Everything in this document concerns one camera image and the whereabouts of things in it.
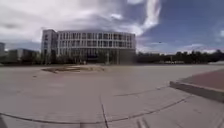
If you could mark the grey paved plaza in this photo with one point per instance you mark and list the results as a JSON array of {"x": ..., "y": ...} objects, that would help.
[{"x": 100, "y": 86}]

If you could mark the large white curved building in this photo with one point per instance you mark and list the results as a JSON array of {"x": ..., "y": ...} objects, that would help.
[{"x": 88, "y": 41}]

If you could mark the bare earth patch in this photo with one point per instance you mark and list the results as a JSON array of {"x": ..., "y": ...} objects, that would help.
[{"x": 71, "y": 69}]

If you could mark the row of trees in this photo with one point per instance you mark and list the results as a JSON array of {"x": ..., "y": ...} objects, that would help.
[{"x": 186, "y": 57}]

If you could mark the low grey building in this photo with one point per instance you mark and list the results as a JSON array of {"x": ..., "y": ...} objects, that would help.
[{"x": 20, "y": 55}]

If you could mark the raised red paved platform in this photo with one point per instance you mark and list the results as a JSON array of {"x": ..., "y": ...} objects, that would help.
[{"x": 206, "y": 81}]

